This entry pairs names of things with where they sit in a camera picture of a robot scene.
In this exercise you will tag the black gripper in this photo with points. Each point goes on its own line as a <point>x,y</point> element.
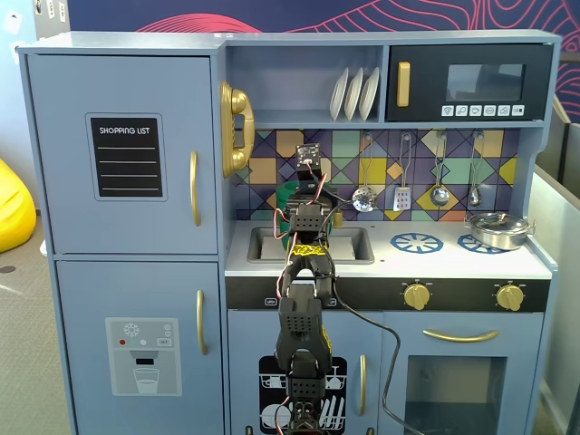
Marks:
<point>301,198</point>

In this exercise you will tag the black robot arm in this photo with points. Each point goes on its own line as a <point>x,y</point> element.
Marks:
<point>301,317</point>

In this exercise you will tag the green recipient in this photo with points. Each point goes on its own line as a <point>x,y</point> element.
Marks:
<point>284,192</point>

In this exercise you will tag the steel pot lid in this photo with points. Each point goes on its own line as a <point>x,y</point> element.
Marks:
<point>489,222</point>

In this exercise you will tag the gold toy faucet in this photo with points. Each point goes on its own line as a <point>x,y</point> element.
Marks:
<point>338,219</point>

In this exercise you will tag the steel slotted skimmer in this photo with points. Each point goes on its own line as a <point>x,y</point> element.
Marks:
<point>364,200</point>

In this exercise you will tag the grey toy sink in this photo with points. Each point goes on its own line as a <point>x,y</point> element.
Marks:
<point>358,247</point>

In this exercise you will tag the steel slotted spatula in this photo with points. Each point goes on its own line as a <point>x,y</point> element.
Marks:
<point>402,200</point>

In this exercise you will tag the white toy plate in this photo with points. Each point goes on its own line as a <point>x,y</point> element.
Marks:
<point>369,95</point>
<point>337,97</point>
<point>353,97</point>

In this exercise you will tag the gold toy telephone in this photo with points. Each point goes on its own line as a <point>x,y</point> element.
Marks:
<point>238,102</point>

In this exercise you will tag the steel ladle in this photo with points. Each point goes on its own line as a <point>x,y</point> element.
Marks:
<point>439,196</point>

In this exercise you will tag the blue toy kitchen body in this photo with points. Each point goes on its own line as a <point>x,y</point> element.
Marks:
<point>430,268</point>

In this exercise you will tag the gold stove knob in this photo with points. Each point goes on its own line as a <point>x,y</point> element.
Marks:
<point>417,296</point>
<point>510,297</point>

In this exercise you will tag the blue dishwasher door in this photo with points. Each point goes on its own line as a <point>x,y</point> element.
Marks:
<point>244,335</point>

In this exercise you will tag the steel spoon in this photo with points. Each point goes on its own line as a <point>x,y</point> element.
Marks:
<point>474,197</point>

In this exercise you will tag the black toy microwave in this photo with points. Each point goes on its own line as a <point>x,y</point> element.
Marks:
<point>426,59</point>

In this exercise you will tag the blue oven door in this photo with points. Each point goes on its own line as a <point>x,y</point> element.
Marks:
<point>394,362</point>

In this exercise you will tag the black shopping list sticker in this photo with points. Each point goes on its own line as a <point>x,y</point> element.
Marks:
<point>127,136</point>

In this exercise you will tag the steel pot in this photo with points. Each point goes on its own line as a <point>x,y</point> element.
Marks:
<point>498,238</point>

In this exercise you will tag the grey water dispenser sticker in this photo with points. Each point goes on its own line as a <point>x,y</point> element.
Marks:
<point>145,367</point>

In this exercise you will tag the blue fridge door with dispenser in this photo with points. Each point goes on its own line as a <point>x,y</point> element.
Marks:
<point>90,294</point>

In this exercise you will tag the blue fridge door with list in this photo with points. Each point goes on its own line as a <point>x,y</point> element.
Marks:
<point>59,158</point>

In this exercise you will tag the grey partition panel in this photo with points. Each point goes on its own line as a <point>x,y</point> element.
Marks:
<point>559,272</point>

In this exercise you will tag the yellow beanbag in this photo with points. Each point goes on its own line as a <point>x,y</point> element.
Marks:
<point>16,213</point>

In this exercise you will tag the grey locker cabinet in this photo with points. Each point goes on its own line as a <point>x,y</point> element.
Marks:
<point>50,16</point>

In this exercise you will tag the black wrist camera board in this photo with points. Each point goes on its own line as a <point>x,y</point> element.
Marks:
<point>308,151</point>

